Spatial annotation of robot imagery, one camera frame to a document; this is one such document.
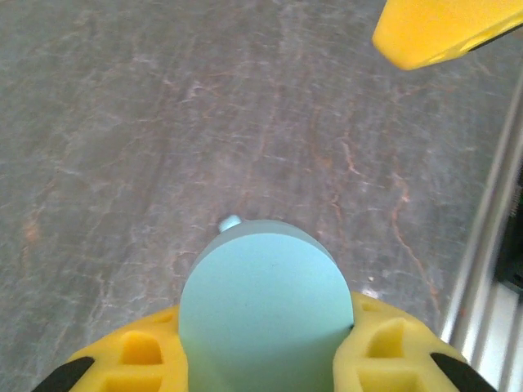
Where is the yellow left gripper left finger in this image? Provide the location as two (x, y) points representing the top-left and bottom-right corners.
(30, 304), (192, 392)

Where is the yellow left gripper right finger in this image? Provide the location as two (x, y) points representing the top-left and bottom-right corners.
(333, 290), (498, 392)

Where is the blue earbud charging case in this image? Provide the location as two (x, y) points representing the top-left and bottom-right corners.
(178, 219), (355, 392)

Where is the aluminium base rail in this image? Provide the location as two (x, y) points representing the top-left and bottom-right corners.
(440, 79), (523, 392)

